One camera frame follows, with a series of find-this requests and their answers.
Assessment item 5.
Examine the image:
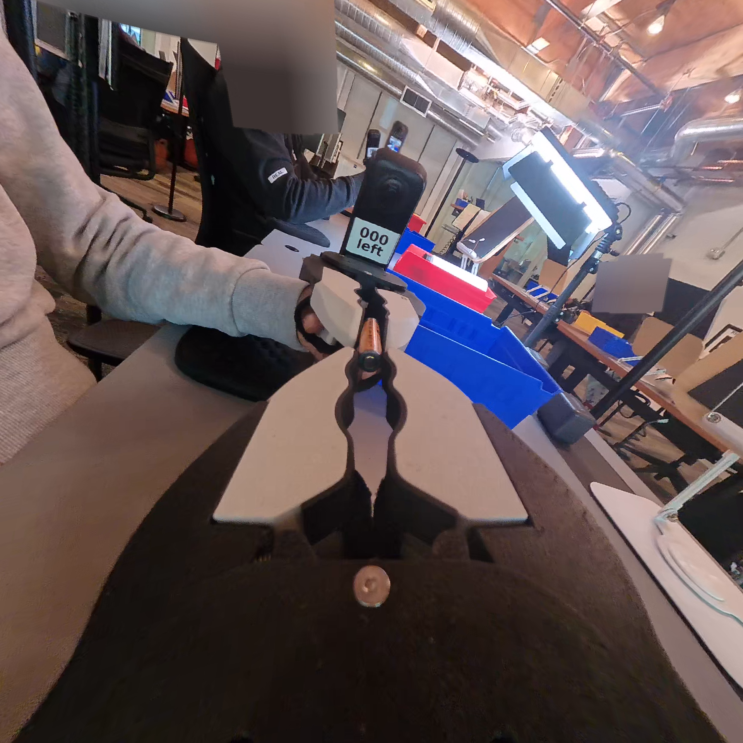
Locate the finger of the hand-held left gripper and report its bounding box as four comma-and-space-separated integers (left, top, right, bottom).
380, 289, 421, 350
309, 269, 365, 350

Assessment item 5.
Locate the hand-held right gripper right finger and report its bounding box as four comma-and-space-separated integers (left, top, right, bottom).
385, 348, 529, 528

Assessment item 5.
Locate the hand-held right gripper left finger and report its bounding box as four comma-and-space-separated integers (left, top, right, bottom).
214, 349, 355, 528

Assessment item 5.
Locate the copper black battery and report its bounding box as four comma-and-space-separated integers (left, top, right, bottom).
355, 316, 388, 373

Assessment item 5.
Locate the red plastic bin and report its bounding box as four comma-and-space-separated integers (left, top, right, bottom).
395, 244, 498, 315

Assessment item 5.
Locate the blue plastic bin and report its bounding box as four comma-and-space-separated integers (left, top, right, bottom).
403, 270, 562, 431

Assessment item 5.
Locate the person's left forearm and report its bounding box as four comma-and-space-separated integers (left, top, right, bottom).
75, 174, 312, 353

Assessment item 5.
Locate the black floor lamp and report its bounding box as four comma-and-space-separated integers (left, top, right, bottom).
440, 148, 481, 240

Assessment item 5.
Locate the black perforated armrest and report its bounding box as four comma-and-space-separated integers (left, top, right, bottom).
173, 324, 318, 402

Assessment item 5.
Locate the slanted black panel board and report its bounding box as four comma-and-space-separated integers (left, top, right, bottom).
457, 196, 536, 263

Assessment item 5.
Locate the small grey box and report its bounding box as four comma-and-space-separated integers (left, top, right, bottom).
537, 390, 599, 446

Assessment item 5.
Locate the LED light panel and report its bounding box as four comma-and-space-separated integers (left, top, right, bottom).
502, 128, 618, 260

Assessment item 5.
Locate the black light stand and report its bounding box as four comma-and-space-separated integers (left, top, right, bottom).
522, 223, 626, 350

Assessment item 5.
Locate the yellow storage bin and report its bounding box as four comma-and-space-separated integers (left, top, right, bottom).
572, 310, 626, 341

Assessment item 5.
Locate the small blue storage bin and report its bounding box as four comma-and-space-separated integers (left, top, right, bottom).
589, 328, 637, 359

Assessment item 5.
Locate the silver ceiling duct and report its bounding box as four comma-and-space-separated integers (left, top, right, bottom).
672, 116, 743, 170
337, 0, 581, 141

